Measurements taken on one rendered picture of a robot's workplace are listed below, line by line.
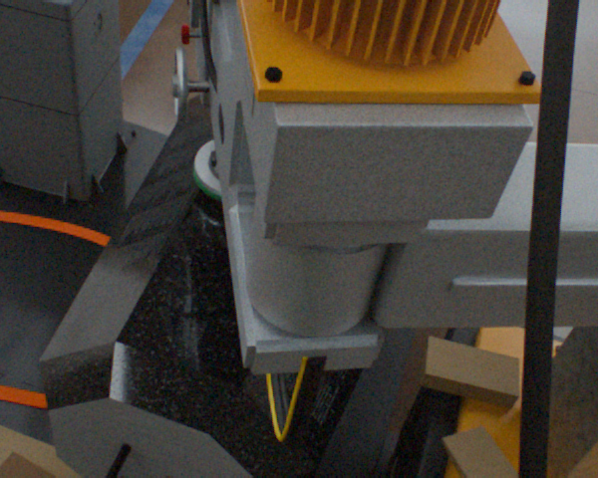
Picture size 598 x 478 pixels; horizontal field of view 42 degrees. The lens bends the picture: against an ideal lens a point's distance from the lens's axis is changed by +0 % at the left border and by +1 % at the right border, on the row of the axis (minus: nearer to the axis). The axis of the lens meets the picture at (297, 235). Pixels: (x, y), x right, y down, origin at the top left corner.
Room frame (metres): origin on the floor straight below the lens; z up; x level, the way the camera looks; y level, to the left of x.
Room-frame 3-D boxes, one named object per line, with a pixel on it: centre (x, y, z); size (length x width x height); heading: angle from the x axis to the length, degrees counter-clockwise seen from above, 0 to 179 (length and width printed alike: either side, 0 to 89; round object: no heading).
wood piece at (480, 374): (1.00, -0.42, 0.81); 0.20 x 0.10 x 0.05; 87
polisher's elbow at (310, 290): (0.74, -0.03, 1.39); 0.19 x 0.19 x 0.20
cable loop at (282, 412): (0.74, -0.03, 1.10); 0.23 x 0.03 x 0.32; 17
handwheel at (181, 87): (1.22, 0.25, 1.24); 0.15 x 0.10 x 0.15; 17
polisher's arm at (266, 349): (0.99, 0.06, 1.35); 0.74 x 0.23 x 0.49; 17
